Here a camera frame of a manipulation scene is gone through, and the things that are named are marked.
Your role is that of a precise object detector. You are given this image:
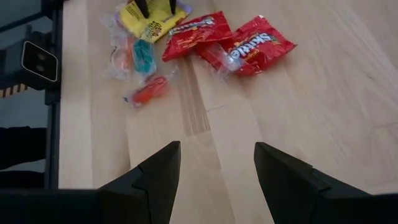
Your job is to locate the black bulky object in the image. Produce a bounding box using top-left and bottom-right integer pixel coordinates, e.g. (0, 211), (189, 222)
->
(0, 126), (48, 170)

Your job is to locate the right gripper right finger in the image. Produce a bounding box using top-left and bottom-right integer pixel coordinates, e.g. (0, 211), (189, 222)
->
(254, 142), (376, 224)

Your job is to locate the red Skittles packet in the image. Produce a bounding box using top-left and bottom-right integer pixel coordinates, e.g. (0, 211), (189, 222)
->
(198, 14), (298, 77)
(161, 11), (233, 62)

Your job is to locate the teal Ring Pop candy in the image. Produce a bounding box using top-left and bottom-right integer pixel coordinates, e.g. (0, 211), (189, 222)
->
(132, 39), (157, 77)

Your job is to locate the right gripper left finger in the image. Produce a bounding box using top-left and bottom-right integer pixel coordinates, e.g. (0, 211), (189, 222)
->
(98, 141), (182, 224)

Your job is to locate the yellow Sour Patch packet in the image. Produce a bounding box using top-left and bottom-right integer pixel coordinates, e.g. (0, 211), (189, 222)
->
(119, 0), (191, 44)

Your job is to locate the orange Ring Pop candy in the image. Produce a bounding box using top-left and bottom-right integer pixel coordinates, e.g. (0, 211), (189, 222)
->
(107, 36), (137, 81)

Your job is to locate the black orange-striped floor mat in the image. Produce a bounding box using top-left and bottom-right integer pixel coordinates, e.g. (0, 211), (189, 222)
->
(0, 83), (29, 99)

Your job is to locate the black table-level camera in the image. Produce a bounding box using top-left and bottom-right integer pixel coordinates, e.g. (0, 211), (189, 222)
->
(0, 30), (60, 91)

